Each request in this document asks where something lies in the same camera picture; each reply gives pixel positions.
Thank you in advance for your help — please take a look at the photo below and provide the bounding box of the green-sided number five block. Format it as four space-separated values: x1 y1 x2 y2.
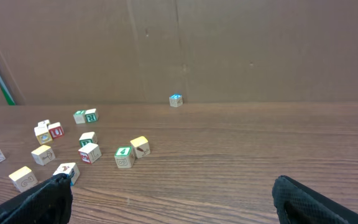
79 131 98 147

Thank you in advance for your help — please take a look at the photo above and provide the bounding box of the yellow-top tilted wooden block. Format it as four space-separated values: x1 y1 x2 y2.
130 136 151 159

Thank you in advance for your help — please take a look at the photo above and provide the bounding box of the small plain wooden block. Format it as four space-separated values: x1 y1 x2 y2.
38 119 50 127

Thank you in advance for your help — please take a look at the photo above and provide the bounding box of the yellow-sided picture wooden block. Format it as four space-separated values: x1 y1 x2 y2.
34 126 53 145

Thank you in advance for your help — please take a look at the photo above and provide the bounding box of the bird picture blue-sided block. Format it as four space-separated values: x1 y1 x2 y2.
53 162 80 186

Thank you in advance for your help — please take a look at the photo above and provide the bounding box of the yellow number two block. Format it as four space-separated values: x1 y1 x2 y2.
9 166 38 192

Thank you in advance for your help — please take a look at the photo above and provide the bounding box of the yellow umbrella wooden block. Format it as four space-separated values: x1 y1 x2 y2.
31 145 55 166

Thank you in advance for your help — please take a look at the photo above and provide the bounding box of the blue-top wooden block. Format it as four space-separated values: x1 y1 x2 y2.
169 94 183 108

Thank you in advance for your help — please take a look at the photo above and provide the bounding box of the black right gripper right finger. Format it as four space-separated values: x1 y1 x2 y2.
272 175 358 224

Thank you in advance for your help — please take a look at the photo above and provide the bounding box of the green number four block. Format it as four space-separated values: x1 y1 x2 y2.
114 146 135 169

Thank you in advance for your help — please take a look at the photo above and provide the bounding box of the green R wooden block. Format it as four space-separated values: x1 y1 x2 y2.
85 108 99 123

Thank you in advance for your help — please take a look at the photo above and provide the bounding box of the red-sided wooden block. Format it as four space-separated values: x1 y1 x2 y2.
78 143 102 164

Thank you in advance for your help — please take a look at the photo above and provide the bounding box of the green letter wooden block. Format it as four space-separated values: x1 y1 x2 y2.
73 110 86 124

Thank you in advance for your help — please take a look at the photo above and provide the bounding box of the red U wooden block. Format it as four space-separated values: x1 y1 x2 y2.
48 122 64 139

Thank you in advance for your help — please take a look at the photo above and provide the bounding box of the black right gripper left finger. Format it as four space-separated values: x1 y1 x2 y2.
0 174 73 224

